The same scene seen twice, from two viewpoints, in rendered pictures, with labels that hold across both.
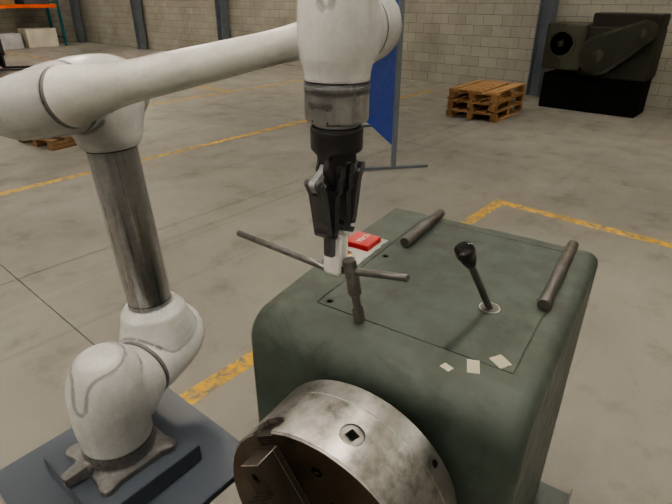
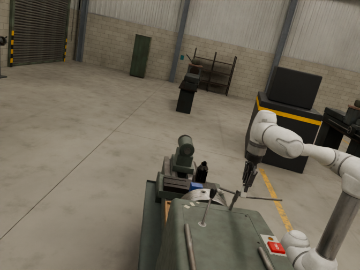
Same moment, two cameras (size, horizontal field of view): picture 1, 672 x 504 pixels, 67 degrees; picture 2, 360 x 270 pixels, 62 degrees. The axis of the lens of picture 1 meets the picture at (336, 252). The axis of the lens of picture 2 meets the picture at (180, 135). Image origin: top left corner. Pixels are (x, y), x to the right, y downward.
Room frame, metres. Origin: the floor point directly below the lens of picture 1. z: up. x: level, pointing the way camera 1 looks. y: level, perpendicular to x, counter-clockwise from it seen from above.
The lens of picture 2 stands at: (1.52, -1.18, 2.00)
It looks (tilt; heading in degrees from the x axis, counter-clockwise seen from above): 17 degrees down; 140
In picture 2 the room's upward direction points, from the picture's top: 13 degrees clockwise
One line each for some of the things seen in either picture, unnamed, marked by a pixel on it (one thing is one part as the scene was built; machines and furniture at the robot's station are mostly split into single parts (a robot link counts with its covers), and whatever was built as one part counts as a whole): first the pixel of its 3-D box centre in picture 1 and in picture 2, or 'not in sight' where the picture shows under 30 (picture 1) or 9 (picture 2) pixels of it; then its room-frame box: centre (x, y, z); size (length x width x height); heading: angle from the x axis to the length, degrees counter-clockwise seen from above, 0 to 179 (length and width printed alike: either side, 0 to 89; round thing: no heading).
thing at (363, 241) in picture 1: (362, 242); (276, 248); (0.99, -0.06, 1.26); 0.06 x 0.06 x 0.02; 57
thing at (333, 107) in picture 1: (336, 103); (256, 148); (0.71, 0.00, 1.61); 0.09 x 0.09 x 0.06
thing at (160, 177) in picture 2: not in sight; (190, 190); (-0.05, 0.40, 0.90); 0.53 x 0.30 x 0.06; 57
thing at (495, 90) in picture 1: (486, 99); not in sight; (8.49, -2.47, 0.22); 1.25 x 0.86 x 0.44; 142
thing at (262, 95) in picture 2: not in sight; (283, 113); (-2.23, 4.86, 0.98); 1.81 x 1.22 x 1.95; 130
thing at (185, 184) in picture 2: not in sight; (190, 186); (-0.02, 0.35, 0.95); 0.43 x 0.18 x 0.04; 57
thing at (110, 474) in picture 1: (111, 447); not in sight; (0.81, 0.51, 0.83); 0.22 x 0.18 x 0.06; 141
